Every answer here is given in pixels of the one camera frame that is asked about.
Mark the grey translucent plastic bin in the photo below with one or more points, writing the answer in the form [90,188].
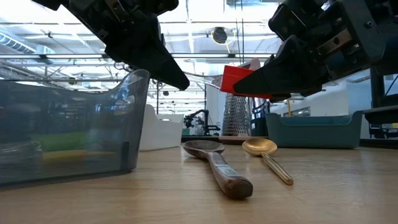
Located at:
[62,109]

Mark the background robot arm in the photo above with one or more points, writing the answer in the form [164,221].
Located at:
[202,121]

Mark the black monitor stand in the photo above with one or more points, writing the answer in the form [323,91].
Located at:
[377,87]

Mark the white plastic bin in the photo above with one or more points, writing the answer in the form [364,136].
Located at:
[161,133]

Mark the black aluminium table frame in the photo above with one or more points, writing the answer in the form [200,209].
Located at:
[199,139]

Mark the red silicone spatula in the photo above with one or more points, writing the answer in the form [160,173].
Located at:
[231,79]

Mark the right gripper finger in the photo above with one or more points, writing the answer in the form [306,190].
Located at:
[280,97]
[289,71]

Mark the grey desk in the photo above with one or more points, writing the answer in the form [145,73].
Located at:
[382,109]

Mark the teal plastic bin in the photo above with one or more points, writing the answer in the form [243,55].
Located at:
[311,133]

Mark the dark wooden spoon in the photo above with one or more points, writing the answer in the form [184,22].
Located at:
[217,161]

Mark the pink metal box grater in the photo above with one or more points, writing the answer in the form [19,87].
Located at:
[236,118]

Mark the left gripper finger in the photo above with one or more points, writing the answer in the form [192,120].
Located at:
[146,53]

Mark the gold metal spoon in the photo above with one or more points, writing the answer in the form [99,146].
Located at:
[259,146]

